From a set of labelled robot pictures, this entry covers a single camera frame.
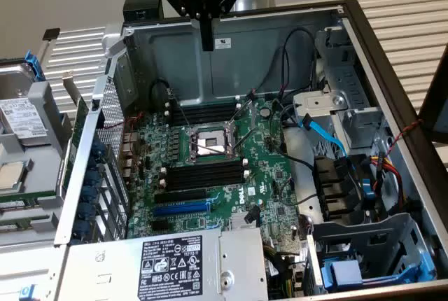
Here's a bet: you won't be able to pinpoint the yellow black wire bundle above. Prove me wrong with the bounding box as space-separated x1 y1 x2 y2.
262 241 309 301

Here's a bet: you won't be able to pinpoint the black fan duct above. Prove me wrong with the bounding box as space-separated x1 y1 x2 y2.
313 155 361 225

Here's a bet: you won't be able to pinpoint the black wire loop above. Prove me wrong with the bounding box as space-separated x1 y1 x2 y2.
150 78 174 106

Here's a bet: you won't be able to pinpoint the long black expansion slot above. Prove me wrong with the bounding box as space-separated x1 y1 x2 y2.
153 188 208 204

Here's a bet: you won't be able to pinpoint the silver socket cover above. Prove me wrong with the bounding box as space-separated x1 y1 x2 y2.
223 118 243 162

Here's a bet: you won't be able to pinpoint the blue disk carrier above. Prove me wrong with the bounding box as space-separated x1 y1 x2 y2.
24 50 46 83

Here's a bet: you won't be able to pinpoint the grey parts rack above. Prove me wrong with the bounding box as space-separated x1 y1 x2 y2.
0 57 74 246

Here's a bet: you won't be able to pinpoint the open grey PC case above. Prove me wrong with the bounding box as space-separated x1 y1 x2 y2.
54 0 448 301

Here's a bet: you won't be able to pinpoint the CPU socket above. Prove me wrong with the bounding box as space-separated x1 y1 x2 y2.
188 120 242 164

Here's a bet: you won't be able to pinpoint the blue disk tray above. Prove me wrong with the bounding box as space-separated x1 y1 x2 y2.
320 244 437 291

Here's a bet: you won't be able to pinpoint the silver disk bay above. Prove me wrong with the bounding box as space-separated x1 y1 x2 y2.
292 26 389 151
302 211 438 297

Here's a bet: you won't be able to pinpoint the red yellow power wires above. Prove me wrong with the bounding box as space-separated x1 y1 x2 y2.
370 152 409 211

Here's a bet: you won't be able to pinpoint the red black twisted wire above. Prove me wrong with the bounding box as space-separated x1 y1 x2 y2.
388 118 424 155
104 111 144 130

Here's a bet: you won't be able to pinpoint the blue expansion slot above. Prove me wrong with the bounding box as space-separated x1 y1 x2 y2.
153 199 211 217

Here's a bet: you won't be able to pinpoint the black box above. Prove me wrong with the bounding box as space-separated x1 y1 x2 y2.
122 0 162 22

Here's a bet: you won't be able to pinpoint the black SATA wire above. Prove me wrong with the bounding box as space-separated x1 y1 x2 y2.
244 206 262 225

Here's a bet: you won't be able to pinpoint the blue plastic latch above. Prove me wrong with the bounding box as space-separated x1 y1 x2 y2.
19 283 38 301

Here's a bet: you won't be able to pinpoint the silver hard disk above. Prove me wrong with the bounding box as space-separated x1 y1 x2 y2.
0 62 50 146

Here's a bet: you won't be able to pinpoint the green Dell motherboard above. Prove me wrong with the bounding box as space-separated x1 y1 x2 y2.
120 96 309 256

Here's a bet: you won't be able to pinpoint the green RAM stick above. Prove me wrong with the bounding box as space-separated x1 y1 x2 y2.
0 197 40 211
0 222 34 233

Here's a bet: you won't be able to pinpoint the silver CPU chip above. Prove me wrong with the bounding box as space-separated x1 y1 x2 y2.
0 160 27 192

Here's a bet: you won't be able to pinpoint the black clamp block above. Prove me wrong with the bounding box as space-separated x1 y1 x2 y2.
41 27 61 41

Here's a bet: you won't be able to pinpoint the silver finned heat sink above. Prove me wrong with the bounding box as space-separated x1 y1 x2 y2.
230 209 262 230

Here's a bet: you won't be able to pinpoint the blue SATA wire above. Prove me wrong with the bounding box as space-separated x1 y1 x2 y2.
299 113 351 158

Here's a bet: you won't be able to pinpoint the silver power supply unit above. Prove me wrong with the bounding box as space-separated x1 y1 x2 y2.
64 226 270 301

